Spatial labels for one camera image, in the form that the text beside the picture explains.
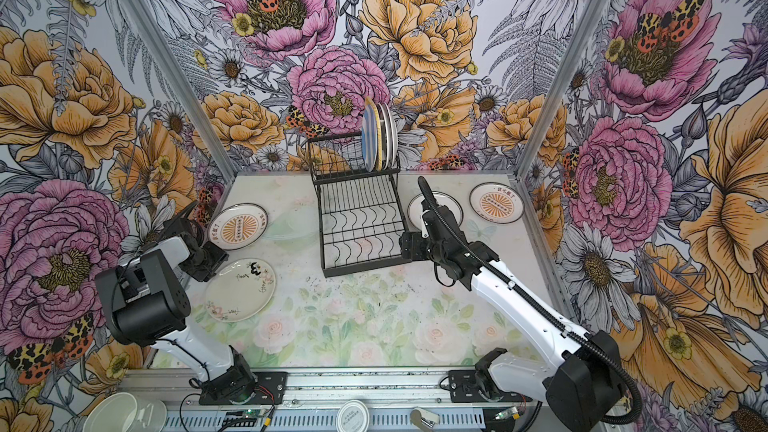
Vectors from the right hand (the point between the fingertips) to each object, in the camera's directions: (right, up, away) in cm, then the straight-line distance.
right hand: (414, 248), depth 80 cm
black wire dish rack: (-17, +8, +28) cm, 34 cm away
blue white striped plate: (-13, +32, +13) cm, 36 cm away
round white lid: (-14, -34, -14) cm, 39 cm away
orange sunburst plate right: (+33, +12, +32) cm, 48 cm away
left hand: (-57, -8, +13) cm, 59 cm away
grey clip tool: (+2, -37, -11) cm, 38 cm away
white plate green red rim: (-8, +30, +3) cm, 31 cm away
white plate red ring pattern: (+2, +10, +30) cm, 31 cm away
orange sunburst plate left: (-59, +4, +25) cm, 65 cm away
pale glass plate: (-51, -14, +11) cm, 54 cm away
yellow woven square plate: (-9, +25, +6) cm, 27 cm away
